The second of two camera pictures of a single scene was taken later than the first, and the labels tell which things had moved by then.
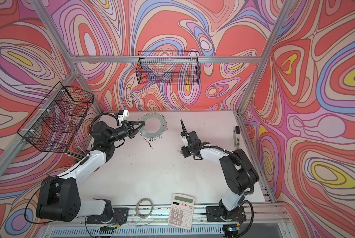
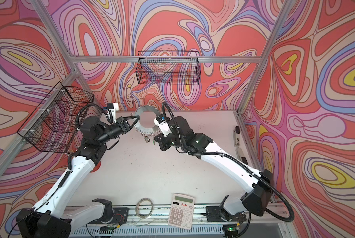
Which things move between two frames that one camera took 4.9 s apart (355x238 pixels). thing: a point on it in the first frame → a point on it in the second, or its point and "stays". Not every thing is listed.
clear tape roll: x=137 y=209 stays
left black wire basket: x=54 y=125 stays
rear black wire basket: x=168 y=67 stays
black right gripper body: x=188 y=151 → x=171 y=141
